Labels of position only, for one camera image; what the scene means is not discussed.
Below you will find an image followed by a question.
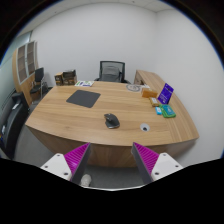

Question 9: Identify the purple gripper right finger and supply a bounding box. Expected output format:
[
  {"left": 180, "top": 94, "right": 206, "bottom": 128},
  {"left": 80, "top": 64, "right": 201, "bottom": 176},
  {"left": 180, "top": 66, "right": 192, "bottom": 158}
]
[{"left": 131, "top": 142, "right": 159, "bottom": 184}]

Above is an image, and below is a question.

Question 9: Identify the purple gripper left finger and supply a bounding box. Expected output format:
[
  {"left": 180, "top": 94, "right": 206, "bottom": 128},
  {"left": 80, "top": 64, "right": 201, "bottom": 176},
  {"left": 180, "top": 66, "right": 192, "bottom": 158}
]
[{"left": 64, "top": 143, "right": 91, "bottom": 184}]

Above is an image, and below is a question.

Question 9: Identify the black computer mouse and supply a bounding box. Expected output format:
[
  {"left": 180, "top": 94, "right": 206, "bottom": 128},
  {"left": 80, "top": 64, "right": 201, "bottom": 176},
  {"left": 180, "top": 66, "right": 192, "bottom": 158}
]
[{"left": 104, "top": 113, "right": 120, "bottom": 129}]

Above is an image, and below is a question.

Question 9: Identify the dark grey mouse pad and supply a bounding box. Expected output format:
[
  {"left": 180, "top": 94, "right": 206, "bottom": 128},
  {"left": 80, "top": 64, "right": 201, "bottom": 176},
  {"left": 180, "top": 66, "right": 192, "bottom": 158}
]
[{"left": 67, "top": 90, "right": 100, "bottom": 108}]

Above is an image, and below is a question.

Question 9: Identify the small blue box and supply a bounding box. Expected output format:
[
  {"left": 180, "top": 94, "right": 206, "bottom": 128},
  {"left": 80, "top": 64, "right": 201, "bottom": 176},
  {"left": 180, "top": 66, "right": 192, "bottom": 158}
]
[{"left": 155, "top": 107, "right": 162, "bottom": 115}]

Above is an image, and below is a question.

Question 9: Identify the green flat box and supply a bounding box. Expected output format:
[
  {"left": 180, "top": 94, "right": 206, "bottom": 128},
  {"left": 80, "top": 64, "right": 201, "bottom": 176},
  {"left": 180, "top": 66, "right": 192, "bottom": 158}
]
[{"left": 159, "top": 104, "right": 176, "bottom": 118}]

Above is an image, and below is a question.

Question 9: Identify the wooden office desk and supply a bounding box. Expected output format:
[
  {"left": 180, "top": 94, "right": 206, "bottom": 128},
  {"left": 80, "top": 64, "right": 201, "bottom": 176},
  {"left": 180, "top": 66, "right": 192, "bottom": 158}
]
[{"left": 26, "top": 81, "right": 199, "bottom": 167}]

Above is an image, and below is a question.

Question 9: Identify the small tan box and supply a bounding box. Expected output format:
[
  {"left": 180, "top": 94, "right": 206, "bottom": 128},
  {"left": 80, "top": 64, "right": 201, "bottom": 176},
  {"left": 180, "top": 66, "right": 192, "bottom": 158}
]
[{"left": 149, "top": 97, "right": 159, "bottom": 107}]

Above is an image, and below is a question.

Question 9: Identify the orange brown box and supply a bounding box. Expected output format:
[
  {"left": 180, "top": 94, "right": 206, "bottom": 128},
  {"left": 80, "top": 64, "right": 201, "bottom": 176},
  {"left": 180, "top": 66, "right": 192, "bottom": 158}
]
[{"left": 141, "top": 88, "right": 158, "bottom": 98}]

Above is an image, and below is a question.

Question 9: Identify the purple standing card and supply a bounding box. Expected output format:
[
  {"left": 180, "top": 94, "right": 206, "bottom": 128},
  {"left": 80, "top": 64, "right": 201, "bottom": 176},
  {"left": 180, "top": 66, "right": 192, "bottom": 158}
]
[{"left": 158, "top": 83, "right": 174, "bottom": 104}]

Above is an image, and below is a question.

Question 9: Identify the round patterned coaster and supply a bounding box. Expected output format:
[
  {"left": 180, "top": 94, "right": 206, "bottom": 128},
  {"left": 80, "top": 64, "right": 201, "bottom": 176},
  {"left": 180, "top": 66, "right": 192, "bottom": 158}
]
[{"left": 126, "top": 84, "right": 142, "bottom": 92}]

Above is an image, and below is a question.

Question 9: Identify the white colourful leaflet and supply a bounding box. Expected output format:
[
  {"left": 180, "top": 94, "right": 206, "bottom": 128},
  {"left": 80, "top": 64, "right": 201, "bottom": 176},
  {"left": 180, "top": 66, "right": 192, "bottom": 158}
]
[{"left": 75, "top": 80, "right": 94, "bottom": 87}]

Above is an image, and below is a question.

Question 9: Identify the black leather sofa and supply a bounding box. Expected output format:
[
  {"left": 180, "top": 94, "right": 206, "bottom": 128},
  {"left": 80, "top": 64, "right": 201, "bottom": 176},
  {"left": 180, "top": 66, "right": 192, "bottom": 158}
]
[{"left": 0, "top": 92, "right": 29, "bottom": 159}]

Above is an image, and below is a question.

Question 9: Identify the dark brown box stack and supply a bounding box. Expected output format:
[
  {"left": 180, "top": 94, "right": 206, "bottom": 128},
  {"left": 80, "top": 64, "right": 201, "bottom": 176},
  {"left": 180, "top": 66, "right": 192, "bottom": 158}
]
[{"left": 63, "top": 70, "right": 77, "bottom": 85}]

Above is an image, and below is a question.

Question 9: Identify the black side chair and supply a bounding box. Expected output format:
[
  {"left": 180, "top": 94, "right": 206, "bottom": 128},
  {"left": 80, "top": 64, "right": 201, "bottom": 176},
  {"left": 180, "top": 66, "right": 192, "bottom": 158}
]
[{"left": 30, "top": 67, "right": 48, "bottom": 95}]

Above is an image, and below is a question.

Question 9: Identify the small brown box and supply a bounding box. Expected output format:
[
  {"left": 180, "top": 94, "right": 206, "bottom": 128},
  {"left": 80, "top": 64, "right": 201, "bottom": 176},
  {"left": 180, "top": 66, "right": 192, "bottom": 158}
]
[{"left": 54, "top": 73, "right": 63, "bottom": 86}]

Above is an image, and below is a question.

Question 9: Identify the grey mesh office chair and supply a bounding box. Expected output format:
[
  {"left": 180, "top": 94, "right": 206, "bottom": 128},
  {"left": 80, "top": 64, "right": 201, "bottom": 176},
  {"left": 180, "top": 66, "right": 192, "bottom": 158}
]
[{"left": 96, "top": 61, "right": 128, "bottom": 83}]

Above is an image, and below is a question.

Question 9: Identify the wooden glass door cabinet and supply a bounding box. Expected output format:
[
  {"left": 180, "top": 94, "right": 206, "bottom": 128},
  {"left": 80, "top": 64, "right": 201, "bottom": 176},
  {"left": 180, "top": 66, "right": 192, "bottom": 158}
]
[{"left": 12, "top": 41, "right": 40, "bottom": 105}]

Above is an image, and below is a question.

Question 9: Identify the silver desk cable grommet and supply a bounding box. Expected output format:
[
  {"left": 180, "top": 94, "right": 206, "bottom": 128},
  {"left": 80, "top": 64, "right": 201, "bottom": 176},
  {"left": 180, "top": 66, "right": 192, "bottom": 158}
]
[{"left": 140, "top": 123, "right": 150, "bottom": 132}]

